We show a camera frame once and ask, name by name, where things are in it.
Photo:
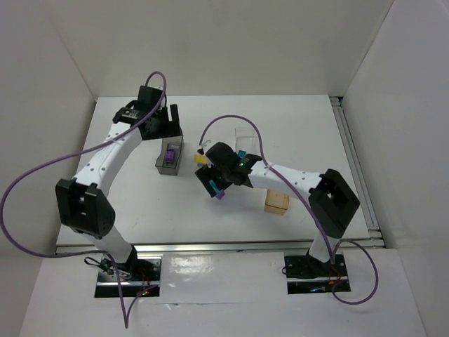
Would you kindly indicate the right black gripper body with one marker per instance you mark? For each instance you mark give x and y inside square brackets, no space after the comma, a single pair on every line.
[209,180]

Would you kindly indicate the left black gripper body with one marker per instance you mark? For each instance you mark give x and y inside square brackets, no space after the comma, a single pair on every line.
[173,121]

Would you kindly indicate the yellow lego brick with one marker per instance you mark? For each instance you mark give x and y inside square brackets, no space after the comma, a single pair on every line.
[200,160]

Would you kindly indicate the purple lego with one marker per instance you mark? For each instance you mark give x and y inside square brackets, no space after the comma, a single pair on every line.
[220,195]

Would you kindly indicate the purple lego brick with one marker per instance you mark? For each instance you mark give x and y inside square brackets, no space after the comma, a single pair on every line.
[169,156]

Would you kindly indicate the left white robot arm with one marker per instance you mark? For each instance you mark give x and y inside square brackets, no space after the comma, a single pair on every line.
[82,200]

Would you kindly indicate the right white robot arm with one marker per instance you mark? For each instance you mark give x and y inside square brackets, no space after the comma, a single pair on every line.
[327,196]

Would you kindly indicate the smoky grey plastic container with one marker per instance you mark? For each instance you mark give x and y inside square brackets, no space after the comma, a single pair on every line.
[178,144]

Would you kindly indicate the clear plastic container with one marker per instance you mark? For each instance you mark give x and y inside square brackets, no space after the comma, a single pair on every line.
[246,139]

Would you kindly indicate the orange plastic container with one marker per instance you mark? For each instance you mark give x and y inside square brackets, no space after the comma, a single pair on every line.
[276,202]

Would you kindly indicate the aluminium rail front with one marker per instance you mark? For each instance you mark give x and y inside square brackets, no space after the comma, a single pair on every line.
[215,247]

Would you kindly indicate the aluminium rail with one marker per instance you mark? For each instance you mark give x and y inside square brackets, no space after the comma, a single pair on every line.
[215,247]
[360,183]

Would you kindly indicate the aluminium rail right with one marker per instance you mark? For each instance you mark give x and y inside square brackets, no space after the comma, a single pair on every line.
[360,183]

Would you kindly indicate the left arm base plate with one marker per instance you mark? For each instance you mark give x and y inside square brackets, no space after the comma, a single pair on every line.
[145,280]

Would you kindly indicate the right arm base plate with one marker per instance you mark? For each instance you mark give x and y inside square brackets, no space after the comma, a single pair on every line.
[307,276]

